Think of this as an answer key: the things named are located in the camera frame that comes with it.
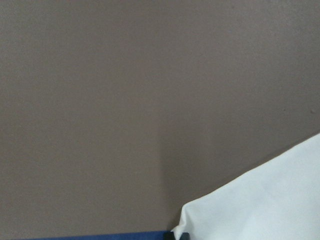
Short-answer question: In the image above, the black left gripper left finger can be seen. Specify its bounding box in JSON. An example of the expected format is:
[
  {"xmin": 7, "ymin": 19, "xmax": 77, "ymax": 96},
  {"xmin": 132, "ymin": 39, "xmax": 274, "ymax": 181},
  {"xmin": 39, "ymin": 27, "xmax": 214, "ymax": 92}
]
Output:
[{"xmin": 163, "ymin": 231, "xmax": 175, "ymax": 240}]

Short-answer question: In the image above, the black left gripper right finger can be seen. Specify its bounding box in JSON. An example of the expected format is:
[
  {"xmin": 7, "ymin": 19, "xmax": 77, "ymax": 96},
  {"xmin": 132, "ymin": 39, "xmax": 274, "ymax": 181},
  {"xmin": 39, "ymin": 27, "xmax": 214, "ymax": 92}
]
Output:
[{"xmin": 179, "ymin": 232, "xmax": 190, "ymax": 240}]

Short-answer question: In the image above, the white long-sleeve cat shirt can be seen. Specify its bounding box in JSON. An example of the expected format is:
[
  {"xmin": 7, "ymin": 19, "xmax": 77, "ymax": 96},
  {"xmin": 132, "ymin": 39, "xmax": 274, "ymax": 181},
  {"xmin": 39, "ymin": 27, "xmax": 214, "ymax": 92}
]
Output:
[{"xmin": 173, "ymin": 135, "xmax": 320, "ymax": 240}]

